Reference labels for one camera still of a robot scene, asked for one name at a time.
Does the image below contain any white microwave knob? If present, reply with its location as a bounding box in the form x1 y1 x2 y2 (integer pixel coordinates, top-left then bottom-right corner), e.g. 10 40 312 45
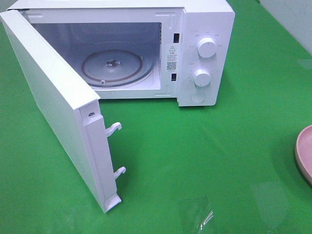
197 36 217 59
194 69 211 87

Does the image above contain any white microwave door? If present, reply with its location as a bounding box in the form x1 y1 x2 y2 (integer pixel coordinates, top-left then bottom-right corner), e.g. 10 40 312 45
0 10 126 212

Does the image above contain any pink round plate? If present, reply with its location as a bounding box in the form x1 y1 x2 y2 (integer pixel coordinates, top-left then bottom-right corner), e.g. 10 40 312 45
295 125 312 184

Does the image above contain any round door release button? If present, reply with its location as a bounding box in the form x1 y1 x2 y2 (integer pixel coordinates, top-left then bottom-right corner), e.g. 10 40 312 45
190 92 206 103

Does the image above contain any white microwave oven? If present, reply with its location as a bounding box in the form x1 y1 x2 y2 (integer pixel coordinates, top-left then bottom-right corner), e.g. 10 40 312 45
5 0 235 106

